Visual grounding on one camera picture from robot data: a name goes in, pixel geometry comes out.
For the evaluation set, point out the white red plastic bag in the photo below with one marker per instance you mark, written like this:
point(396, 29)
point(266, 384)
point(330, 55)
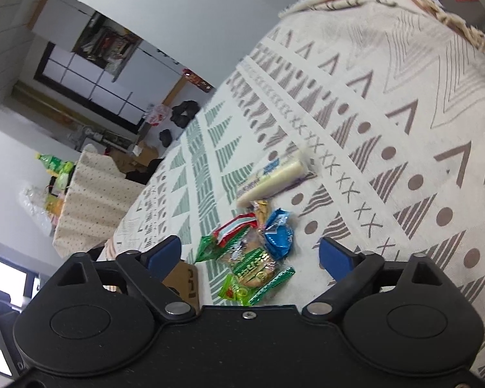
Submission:
point(156, 114)

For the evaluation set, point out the brown cardboard box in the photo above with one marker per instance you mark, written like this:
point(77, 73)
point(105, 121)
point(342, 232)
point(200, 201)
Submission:
point(184, 280)

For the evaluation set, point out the green cracker snack packet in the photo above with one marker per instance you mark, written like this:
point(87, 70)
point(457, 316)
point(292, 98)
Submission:
point(253, 274)

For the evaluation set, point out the blue foil snack packet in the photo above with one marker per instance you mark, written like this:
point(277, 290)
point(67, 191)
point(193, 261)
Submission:
point(278, 235)

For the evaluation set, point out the dark green foil snack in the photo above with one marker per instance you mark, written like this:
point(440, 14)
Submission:
point(210, 248)

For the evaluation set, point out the patterned cream bed blanket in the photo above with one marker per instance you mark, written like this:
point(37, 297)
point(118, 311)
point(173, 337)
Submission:
point(386, 100)

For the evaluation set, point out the red white striped snack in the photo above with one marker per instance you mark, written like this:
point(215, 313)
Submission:
point(227, 231)

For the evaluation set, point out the green soda bottle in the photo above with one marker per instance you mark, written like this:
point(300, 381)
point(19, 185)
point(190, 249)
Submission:
point(54, 165)

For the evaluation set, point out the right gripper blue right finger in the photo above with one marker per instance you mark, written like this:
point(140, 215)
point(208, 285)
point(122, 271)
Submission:
point(355, 274)

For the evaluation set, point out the white long snack packet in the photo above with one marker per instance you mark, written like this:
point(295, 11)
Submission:
point(277, 176)

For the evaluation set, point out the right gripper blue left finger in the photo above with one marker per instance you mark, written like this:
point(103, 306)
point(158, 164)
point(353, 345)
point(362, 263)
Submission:
point(145, 273)

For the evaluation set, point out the dotted cream tablecloth table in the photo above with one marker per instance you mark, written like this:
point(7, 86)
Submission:
point(97, 199)

